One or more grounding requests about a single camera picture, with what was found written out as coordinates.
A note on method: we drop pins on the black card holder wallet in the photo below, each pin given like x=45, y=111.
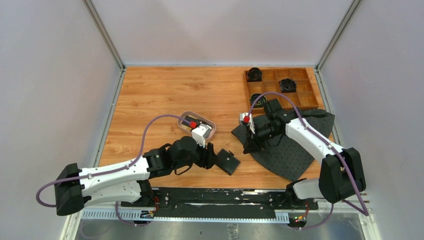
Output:
x=227, y=162

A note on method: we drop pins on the dark grey dotted cloth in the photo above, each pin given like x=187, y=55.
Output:
x=287, y=158

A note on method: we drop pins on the black VIP card in tray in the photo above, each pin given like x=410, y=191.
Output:
x=190, y=122

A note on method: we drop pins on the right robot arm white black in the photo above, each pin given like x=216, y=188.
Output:
x=341, y=170

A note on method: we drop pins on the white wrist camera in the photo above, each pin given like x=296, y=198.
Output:
x=245, y=119
x=201, y=133

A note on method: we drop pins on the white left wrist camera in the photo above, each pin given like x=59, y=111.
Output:
x=201, y=133

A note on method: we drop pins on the black rolled belt middle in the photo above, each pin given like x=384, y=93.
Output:
x=288, y=85

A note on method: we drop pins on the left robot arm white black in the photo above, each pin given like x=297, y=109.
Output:
x=76, y=188

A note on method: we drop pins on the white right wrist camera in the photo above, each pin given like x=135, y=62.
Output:
x=245, y=119

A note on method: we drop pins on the black rolled belt top left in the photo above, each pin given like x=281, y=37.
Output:
x=254, y=74

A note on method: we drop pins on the wooden compartment tray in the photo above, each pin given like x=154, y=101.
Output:
x=305, y=98

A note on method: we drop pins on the black rolled belt green pattern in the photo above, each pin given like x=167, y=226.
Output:
x=257, y=100

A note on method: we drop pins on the aluminium frame rail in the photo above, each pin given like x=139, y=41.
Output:
x=350, y=219

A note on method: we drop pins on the pink oval card tray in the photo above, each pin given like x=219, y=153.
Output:
x=202, y=119

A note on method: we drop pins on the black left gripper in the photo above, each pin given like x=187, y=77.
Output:
x=208, y=156

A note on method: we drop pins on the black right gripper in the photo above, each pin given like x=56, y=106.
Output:
x=251, y=145

